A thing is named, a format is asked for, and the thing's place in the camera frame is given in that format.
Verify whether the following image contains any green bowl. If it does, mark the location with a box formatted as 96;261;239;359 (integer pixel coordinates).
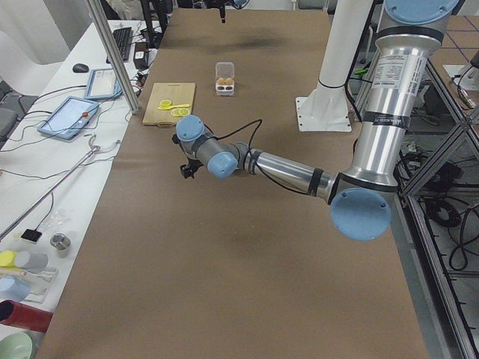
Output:
0;333;35;359

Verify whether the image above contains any grey cup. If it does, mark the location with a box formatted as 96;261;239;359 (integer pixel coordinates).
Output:
14;251;49;273

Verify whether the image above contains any light blue cup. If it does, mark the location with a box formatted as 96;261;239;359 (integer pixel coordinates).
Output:
0;276;31;301

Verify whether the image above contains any black computer mouse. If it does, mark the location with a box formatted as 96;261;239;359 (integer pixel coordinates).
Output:
72;63;89;73

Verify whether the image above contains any metal cylinder cup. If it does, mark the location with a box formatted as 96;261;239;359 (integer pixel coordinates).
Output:
49;233;71;258

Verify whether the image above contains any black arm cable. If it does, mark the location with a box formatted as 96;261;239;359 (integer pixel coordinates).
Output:
214;118;263;169

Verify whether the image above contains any aluminium frame post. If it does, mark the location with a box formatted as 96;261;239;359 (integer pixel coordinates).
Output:
85;0;140;114

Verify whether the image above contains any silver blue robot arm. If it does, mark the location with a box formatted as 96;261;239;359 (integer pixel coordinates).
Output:
173;1;456;241

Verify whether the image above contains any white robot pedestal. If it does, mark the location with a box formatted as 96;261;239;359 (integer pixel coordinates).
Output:
296;0;373;132

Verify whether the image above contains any metal rod stand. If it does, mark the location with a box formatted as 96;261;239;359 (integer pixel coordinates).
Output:
1;135;121;240

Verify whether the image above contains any black square pad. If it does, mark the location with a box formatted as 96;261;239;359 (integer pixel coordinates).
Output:
20;229;42;243

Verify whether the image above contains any blue teach pendant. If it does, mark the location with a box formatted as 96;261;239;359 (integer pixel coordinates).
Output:
37;96;100;140
84;68;122;100

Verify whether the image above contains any yellow plastic knife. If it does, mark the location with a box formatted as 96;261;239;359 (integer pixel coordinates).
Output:
157;103;190;110

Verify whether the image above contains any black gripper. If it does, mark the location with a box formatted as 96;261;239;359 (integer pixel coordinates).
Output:
180;159;202;179

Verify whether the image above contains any yellow cup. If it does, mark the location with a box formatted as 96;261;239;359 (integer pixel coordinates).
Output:
0;251;18;268

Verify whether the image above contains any black keyboard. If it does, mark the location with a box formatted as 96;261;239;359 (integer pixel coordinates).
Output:
112;27;132;62

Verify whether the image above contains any black power adapter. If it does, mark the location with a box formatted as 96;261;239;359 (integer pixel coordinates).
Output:
133;42;150;70

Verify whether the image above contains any clear plastic egg box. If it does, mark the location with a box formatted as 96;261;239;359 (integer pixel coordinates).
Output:
215;61;235;96

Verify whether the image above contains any red cylinder bottle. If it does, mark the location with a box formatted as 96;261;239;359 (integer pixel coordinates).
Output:
1;300;53;333

